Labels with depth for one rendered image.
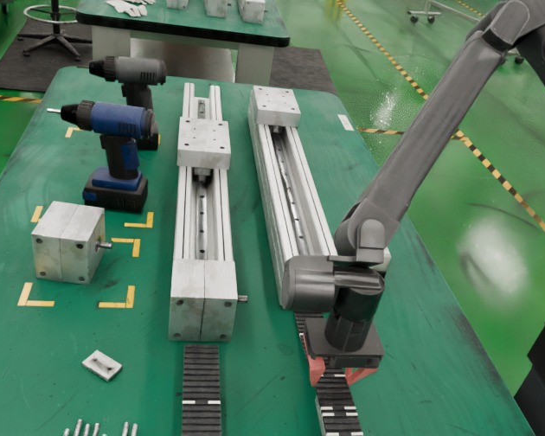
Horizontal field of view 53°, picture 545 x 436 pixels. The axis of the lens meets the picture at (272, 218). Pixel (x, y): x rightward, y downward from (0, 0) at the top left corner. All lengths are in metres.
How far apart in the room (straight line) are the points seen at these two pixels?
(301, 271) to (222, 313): 0.21
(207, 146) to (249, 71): 1.48
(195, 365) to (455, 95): 0.53
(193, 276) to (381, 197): 0.32
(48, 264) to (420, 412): 0.64
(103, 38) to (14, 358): 1.90
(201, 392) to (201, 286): 0.16
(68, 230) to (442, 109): 0.61
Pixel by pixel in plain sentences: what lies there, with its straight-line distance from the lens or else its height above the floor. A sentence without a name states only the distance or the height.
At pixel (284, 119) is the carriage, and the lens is 1.40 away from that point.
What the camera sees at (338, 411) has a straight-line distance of 0.81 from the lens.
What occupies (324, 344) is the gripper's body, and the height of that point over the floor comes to 0.90.
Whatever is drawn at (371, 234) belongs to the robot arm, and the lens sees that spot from 0.68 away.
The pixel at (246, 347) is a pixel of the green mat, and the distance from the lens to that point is 0.90.
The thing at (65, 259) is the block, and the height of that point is 0.83.
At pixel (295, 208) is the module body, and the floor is 0.84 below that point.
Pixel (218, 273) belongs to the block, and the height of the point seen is 0.87.
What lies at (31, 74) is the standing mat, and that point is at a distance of 3.96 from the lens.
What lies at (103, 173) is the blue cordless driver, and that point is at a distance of 1.16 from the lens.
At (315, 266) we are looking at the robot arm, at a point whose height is 1.02.
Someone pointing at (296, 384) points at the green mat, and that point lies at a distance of 0.86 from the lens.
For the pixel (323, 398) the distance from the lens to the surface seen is 0.81.
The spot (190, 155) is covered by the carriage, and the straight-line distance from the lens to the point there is 1.15.
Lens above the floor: 1.44
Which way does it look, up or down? 34 degrees down
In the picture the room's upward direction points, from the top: 11 degrees clockwise
